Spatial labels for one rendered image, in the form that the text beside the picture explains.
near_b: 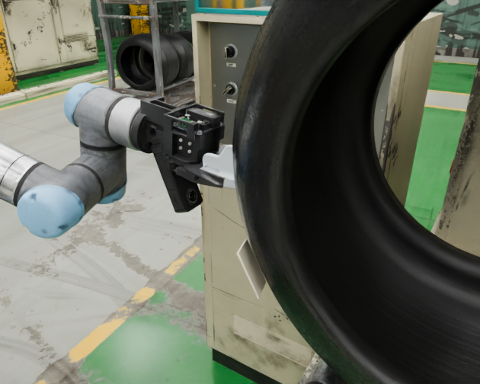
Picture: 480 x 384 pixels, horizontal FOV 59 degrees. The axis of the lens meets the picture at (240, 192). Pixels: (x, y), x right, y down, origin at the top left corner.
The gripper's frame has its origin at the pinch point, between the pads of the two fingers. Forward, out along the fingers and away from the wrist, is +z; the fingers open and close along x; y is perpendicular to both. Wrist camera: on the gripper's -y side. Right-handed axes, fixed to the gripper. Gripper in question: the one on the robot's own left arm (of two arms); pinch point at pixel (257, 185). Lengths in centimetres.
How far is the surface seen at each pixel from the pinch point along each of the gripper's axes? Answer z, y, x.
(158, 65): -240, -76, 247
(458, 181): 22.5, -1.3, 25.9
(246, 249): 4.5, -2.7, -9.6
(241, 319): -23, -84, 49
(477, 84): 19.9, 13.8, 26.0
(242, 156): 3.6, 9.7, -11.5
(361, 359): 20.6, -7.2, -12.0
